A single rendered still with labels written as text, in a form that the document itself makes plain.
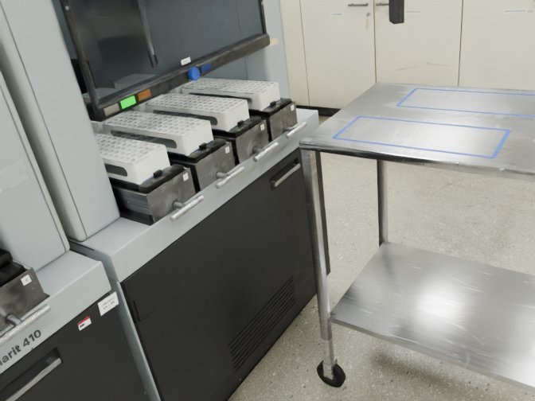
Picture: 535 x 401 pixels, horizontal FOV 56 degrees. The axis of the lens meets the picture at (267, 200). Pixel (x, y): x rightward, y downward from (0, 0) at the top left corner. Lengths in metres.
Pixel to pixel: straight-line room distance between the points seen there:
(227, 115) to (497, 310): 0.89
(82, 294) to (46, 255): 0.11
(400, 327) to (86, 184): 0.87
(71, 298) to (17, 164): 0.26
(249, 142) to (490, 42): 2.01
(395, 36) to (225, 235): 2.19
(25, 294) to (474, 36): 2.66
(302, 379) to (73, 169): 0.99
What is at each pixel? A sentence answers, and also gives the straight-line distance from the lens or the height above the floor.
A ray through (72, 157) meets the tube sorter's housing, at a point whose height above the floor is 0.91.
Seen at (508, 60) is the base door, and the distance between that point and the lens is 3.08.
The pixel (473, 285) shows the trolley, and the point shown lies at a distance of 1.57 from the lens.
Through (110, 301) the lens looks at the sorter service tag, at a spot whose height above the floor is 0.64.
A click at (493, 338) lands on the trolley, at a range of 1.42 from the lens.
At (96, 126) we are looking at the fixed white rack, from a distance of 1.41.
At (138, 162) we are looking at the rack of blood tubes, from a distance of 1.09.
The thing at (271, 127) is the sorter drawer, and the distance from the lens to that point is 1.38.
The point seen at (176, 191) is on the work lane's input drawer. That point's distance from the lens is 1.12.
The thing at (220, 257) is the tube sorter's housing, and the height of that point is 0.53.
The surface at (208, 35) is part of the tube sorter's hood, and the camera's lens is 1.28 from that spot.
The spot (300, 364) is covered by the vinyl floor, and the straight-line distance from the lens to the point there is 1.72.
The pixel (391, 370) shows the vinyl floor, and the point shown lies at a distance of 1.69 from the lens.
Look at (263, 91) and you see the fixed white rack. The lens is 1.40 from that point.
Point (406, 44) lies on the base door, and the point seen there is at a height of 0.53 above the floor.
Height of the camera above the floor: 1.26
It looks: 29 degrees down
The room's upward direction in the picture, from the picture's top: 9 degrees counter-clockwise
